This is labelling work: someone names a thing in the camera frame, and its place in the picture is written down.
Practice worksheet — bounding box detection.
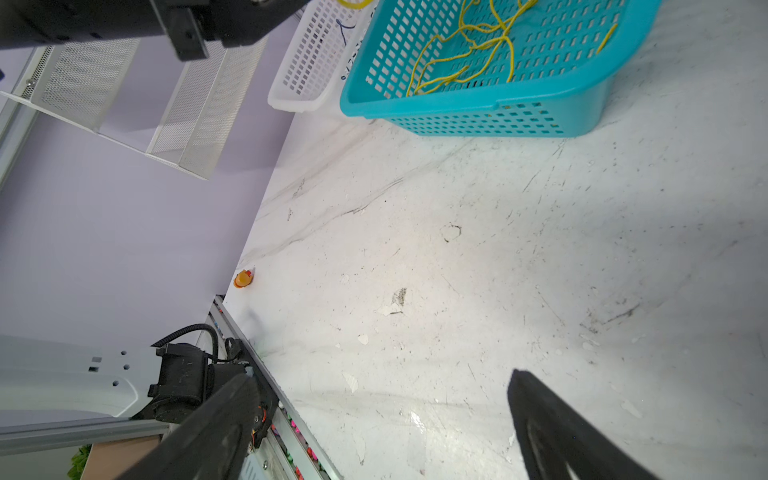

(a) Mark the yellow cable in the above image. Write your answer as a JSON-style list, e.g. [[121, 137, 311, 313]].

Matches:
[[405, 0, 619, 98]]

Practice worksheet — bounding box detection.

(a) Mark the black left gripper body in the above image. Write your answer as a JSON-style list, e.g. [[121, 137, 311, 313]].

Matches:
[[1, 0, 307, 62]]

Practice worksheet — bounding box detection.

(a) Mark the white mesh wall shelf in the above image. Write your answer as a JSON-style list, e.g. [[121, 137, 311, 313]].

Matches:
[[1, 37, 267, 179]]

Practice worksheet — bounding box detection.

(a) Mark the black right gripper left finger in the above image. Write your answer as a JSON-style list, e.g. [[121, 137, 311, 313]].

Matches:
[[120, 375, 258, 480]]

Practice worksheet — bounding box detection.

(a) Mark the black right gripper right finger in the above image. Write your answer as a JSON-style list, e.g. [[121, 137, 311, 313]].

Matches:
[[507, 369, 655, 479]]

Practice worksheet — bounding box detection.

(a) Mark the teal plastic basket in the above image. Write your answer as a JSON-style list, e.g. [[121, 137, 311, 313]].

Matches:
[[340, 0, 660, 137]]

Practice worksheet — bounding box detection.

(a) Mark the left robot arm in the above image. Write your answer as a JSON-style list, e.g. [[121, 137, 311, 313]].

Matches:
[[1, 1, 302, 425]]

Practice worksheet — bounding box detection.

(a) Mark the small orange object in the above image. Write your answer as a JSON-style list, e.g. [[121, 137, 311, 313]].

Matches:
[[233, 269, 254, 289]]

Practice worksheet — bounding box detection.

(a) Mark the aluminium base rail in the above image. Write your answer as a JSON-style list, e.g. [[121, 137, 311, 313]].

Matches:
[[206, 295, 343, 479]]

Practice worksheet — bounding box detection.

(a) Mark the white plastic basket left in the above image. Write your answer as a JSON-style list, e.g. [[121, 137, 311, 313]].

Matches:
[[268, 0, 377, 113]]

